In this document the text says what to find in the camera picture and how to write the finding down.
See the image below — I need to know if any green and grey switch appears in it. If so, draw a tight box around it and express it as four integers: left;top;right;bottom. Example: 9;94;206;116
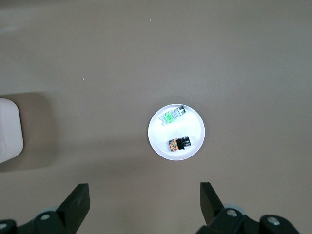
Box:
158;106;186;126

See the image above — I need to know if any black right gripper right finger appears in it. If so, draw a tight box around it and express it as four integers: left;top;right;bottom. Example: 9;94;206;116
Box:
196;182;261;234

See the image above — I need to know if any orange and black switch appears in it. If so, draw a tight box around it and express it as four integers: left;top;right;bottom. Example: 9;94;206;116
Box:
167;135;193;152

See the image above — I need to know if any white lidded storage box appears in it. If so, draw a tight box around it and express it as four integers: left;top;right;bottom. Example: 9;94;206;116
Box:
0;97;24;164

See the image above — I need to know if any pale pink round plate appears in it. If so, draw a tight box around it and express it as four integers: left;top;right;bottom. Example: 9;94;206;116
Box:
148;104;206;161

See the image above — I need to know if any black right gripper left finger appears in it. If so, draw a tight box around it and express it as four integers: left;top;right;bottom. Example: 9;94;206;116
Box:
24;183;91;234

